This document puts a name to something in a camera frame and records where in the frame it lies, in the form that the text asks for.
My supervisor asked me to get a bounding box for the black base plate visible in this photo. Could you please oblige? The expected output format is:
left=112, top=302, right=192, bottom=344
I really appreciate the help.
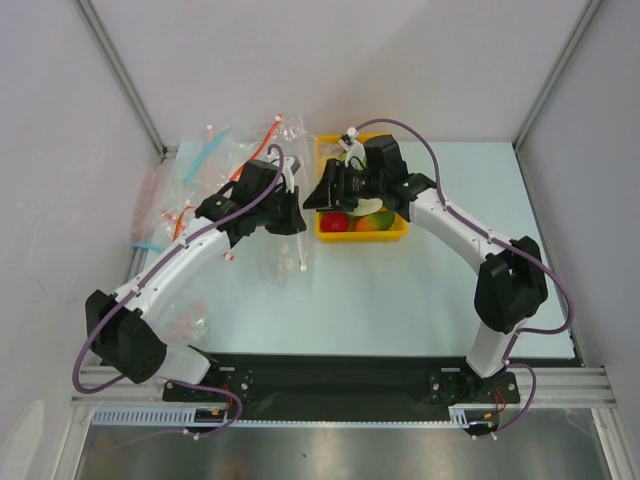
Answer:
left=162, top=353, right=521, bottom=412

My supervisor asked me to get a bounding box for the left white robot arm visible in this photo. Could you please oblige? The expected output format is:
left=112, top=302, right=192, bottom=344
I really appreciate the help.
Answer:
left=83, top=156, right=306, bottom=400

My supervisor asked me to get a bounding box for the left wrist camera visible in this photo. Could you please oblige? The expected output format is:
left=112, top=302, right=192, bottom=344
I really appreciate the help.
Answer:
left=267, top=154, right=301, bottom=184

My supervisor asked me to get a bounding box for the red pomegranate toy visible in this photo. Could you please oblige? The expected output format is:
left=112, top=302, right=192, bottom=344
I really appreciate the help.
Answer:
left=320, top=212, right=350, bottom=233

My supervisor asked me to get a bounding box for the pink dotted bag front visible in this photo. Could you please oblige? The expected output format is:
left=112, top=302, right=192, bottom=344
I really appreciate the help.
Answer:
left=156, top=300, right=208, bottom=347

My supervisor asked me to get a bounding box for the white dotted zip bag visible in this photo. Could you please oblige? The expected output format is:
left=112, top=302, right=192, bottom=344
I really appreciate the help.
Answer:
left=227, top=113, right=312, bottom=283

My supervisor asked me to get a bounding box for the yellow plastic tray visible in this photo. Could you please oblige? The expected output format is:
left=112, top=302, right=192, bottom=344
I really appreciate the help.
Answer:
left=314, top=134, right=409, bottom=243

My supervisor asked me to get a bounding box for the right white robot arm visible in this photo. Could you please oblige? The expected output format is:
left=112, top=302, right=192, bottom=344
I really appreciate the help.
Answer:
left=303, top=128, right=548, bottom=401

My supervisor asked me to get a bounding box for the blue zipper clear bag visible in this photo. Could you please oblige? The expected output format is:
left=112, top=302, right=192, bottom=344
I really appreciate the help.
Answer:
left=169, top=124, right=232, bottom=206

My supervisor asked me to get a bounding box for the aluminium frame post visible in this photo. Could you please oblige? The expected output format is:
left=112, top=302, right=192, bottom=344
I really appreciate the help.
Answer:
left=72, top=0, right=167, bottom=161
left=512, top=0, right=606, bottom=155

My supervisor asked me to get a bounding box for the right aluminium frame post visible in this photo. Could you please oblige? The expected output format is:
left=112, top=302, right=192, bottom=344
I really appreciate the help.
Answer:
left=512, top=0, right=606, bottom=155

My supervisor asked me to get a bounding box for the white cable duct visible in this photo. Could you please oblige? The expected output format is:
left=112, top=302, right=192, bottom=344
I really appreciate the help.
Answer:
left=92, top=405, right=499, bottom=429

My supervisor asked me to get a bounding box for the orange zipper clear bag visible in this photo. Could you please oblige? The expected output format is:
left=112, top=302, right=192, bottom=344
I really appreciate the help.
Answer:
left=159, top=115, right=283, bottom=244

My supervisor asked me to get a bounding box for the mango toy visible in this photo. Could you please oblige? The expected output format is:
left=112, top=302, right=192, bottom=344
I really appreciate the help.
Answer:
left=353, top=210, right=395, bottom=232

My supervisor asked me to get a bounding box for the left aluminium frame post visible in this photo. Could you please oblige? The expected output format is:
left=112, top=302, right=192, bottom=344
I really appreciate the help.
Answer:
left=72, top=0, right=167, bottom=161

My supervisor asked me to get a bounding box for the aluminium front rail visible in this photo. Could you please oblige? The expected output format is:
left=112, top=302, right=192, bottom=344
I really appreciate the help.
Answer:
left=71, top=367, right=617, bottom=409

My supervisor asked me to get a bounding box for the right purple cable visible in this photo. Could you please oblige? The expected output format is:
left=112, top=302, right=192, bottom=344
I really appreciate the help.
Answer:
left=349, top=117, right=576, bottom=441

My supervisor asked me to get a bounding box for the green lettuce toy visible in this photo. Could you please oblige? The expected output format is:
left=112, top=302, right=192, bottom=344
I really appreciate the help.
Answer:
left=347, top=198, right=383, bottom=217

